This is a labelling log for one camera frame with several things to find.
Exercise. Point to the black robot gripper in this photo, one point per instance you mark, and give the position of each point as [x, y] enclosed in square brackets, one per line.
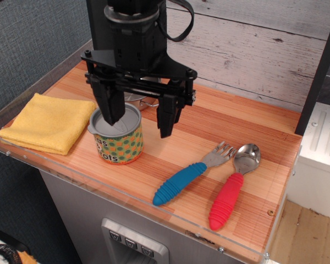
[139, 63]

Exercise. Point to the green orange dotted can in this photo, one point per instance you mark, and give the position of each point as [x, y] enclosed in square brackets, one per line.
[122, 142]

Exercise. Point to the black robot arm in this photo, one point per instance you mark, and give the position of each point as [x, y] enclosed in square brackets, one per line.
[132, 11]

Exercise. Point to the small steel pot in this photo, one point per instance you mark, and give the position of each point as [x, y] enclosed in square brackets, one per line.
[140, 101]

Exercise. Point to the clear acrylic counter guard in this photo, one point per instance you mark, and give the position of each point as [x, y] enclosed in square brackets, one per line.
[216, 116]

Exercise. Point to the yellow folded cloth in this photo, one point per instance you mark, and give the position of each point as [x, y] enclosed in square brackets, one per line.
[49, 124]

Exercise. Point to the grey toy fridge cabinet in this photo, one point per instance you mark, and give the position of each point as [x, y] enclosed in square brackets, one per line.
[82, 213]

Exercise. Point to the silver dispenser button panel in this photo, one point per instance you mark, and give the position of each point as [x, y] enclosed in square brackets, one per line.
[125, 245]

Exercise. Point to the white toy kitchen unit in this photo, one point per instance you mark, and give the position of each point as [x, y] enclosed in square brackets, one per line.
[309, 184]

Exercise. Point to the black and orange object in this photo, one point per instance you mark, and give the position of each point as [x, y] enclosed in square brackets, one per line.
[14, 251]

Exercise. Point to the black left frame post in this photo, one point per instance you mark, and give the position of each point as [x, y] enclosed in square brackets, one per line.
[99, 25]

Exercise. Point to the black frame post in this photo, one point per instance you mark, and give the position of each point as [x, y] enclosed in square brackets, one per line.
[314, 90]
[99, 25]

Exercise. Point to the blue handled fork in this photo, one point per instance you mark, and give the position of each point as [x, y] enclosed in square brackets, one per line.
[180, 180]

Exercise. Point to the red handled spoon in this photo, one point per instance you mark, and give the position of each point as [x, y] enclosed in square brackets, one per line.
[246, 160]

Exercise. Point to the black right frame post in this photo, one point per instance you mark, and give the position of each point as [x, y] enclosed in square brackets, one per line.
[314, 90]

